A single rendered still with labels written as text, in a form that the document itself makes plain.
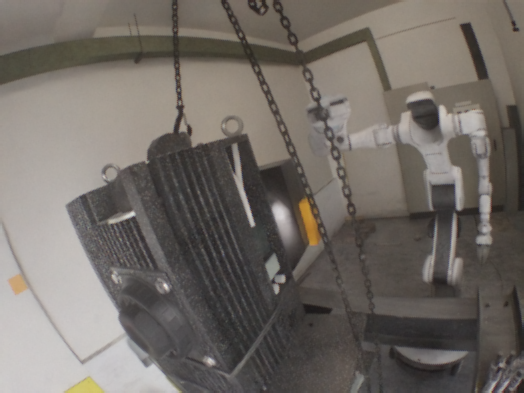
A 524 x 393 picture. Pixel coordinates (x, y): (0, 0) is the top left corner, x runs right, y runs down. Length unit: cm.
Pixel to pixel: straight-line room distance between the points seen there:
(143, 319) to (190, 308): 12
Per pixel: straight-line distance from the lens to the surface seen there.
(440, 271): 147
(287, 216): 81
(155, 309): 54
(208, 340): 57
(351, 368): 80
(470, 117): 110
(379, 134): 115
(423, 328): 141
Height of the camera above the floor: 157
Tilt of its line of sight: 12 degrees down
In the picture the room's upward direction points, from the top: 18 degrees counter-clockwise
